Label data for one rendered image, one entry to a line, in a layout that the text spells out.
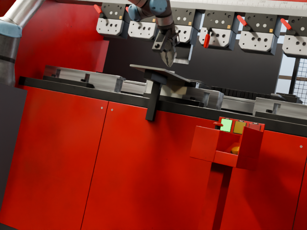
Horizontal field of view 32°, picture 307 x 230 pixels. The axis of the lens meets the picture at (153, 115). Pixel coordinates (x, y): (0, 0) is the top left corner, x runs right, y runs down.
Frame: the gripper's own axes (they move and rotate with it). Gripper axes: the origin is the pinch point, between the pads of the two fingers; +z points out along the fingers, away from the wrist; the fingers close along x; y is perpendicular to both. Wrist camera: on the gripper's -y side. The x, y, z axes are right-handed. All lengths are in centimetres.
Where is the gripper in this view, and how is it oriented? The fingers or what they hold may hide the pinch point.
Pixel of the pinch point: (168, 65)
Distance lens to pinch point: 251.2
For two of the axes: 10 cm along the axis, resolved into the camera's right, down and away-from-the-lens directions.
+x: -8.5, -1.6, 5.0
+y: 5.0, -5.2, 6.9
